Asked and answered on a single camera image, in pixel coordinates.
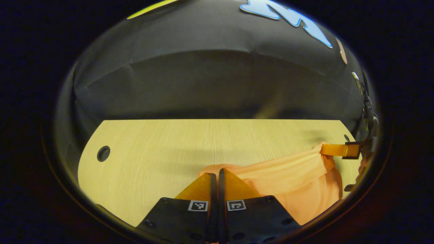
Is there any black backdrop cloth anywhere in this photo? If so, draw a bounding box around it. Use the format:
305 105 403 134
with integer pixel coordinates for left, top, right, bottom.
56 0 377 163

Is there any orange T-shirt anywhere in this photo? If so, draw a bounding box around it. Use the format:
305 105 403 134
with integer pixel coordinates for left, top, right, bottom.
198 142 343 226

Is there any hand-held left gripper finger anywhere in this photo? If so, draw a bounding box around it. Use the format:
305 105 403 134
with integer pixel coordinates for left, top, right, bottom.
136 173 218 244
219 168 301 244

